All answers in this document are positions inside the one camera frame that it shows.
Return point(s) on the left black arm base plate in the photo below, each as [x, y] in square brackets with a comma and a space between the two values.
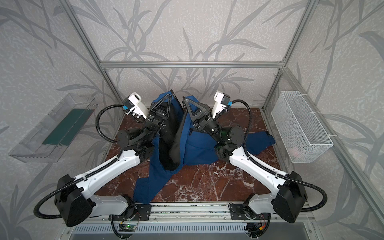
[139, 212]

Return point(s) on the blue zip jacket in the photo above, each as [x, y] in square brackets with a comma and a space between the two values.
[176, 146]

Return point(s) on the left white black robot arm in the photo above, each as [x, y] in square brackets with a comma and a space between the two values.
[75, 198]

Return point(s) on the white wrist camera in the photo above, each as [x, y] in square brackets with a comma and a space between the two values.
[222, 103]
[133, 105]

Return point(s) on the white wire mesh basket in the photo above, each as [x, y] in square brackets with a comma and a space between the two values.
[299, 127]

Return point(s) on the green circuit board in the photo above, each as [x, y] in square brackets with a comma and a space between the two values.
[126, 227]

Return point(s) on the pink object in basket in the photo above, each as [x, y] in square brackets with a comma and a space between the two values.
[296, 153]

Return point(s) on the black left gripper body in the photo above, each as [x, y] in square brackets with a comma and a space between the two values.
[157, 115]

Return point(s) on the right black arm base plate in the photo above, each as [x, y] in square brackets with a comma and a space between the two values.
[240, 212]

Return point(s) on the green mat in tray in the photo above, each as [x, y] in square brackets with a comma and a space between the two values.
[68, 128]

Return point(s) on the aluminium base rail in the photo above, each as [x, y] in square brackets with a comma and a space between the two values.
[192, 211]

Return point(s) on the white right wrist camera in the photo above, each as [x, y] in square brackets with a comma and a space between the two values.
[222, 103]

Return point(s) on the clear plastic wall tray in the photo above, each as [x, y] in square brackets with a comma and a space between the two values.
[31, 148]

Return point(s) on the aluminium frame struts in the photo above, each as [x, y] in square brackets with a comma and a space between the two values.
[361, 181]

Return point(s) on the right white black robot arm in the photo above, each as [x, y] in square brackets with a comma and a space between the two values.
[289, 195]

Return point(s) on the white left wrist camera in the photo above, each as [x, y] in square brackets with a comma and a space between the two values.
[133, 105]

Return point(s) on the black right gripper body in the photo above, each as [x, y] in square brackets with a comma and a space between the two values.
[201, 117]

